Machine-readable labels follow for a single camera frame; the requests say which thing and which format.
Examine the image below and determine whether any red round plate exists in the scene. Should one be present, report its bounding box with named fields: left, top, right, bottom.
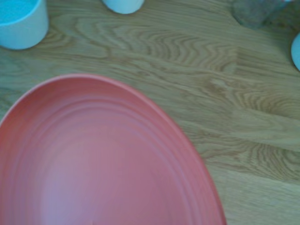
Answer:
left=0, top=74, right=227, bottom=225

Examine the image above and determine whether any white cylindrical cup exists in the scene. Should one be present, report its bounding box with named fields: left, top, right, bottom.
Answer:
left=0, top=0, right=50, bottom=50
left=101, top=0, right=145, bottom=15

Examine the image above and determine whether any clear drinking glass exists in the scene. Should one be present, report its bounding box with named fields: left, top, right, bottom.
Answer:
left=232, top=0, right=293, bottom=30

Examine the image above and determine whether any light blue dish edge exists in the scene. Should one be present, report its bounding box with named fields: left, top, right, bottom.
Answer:
left=291, top=32, right=300, bottom=72

